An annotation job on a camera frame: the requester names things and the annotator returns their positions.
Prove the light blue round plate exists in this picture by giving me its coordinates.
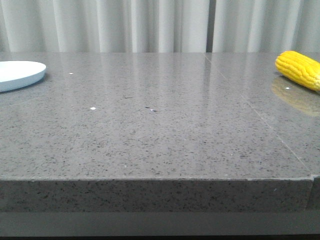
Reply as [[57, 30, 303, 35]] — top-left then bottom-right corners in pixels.
[[0, 60, 47, 93]]

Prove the yellow corn cob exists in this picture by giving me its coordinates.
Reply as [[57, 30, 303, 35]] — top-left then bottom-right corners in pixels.
[[275, 50, 320, 92]]

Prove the grey pleated curtain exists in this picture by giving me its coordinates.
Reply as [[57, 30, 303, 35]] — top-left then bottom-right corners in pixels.
[[0, 0, 320, 53]]

